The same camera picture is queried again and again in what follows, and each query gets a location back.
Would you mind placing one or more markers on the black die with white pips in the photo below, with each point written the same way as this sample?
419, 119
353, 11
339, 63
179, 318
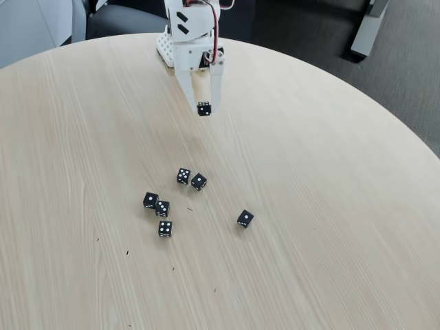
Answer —
198, 181
204, 109
150, 200
245, 218
183, 175
165, 229
162, 208

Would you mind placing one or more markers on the dark grey chair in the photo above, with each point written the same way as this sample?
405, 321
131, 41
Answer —
120, 22

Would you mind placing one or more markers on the grey desk leg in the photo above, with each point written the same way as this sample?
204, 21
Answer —
368, 27

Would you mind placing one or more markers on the white cabinet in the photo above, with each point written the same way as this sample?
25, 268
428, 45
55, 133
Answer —
31, 27

